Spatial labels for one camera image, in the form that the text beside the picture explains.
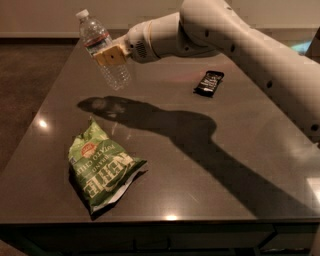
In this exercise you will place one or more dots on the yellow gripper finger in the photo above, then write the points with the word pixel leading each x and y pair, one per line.
pixel 113 55

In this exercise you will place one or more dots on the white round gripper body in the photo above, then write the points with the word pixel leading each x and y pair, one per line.
pixel 138 42

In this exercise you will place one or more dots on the clear plastic water bottle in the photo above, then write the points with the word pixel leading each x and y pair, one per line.
pixel 95 37

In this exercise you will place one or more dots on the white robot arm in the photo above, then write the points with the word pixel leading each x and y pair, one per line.
pixel 202 28

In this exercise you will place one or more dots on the black candy bar wrapper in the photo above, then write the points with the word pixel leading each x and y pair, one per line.
pixel 209 83

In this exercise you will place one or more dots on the green potato chips bag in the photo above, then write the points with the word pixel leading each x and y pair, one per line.
pixel 101 168

